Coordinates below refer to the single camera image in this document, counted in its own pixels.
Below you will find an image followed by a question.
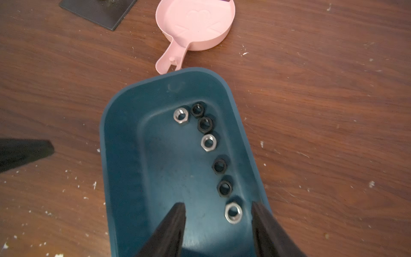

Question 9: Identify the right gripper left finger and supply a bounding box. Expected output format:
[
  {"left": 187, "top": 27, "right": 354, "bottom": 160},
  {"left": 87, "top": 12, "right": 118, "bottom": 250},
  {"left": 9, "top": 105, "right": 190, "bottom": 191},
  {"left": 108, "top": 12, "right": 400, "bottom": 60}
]
[{"left": 136, "top": 202, "right": 186, "bottom": 257}]

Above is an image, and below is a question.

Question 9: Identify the black hex nut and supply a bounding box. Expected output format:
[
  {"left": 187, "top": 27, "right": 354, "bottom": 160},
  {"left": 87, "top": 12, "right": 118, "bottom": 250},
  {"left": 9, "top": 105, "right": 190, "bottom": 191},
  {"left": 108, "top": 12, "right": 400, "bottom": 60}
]
[
  {"left": 211, "top": 157, "right": 229, "bottom": 175},
  {"left": 198, "top": 116, "right": 214, "bottom": 134},
  {"left": 191, "top": 102, "right": 205, "bottom": 119},
  {"left": 217, "top": 180, "right": 233, "bottom": 198}
]

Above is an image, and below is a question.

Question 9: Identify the pink toy dustpan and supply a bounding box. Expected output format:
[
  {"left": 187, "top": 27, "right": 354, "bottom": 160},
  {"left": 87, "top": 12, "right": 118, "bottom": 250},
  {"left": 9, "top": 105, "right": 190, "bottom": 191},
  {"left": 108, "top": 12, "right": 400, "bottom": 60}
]
[{"left": 155, "top": 0, "right": 235, "bottom": 75}]

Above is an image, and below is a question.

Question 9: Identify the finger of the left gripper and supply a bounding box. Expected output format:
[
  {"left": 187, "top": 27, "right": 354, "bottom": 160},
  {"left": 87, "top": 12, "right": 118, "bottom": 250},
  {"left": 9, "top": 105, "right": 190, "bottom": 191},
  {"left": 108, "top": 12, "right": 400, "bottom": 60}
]
[{"left": 1, "top": 138, "right": 55, "bottom": 172}]

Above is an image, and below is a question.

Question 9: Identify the pink artificial blossom tree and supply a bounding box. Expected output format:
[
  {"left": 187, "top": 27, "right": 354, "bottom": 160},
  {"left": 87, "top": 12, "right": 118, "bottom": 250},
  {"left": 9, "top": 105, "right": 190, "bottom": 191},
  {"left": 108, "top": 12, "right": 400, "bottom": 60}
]
[{"left": 59, "top": 0, "right": 137, "bottom": 31}]

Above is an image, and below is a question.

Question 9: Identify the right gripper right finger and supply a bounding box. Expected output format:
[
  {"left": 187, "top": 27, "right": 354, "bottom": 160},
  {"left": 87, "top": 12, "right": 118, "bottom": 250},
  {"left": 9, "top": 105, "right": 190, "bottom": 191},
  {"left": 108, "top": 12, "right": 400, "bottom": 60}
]
[{"left": 251, "top": 201, "right": 305, "bottom": 257}]

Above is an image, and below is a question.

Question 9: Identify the teal plastic storage box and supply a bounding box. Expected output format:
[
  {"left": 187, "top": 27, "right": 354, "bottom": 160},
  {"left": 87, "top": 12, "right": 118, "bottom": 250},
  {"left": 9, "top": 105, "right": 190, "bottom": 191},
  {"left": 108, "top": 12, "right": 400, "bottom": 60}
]
[{"left": 100, "top": 67, "right": 268, "bottom": 257}]

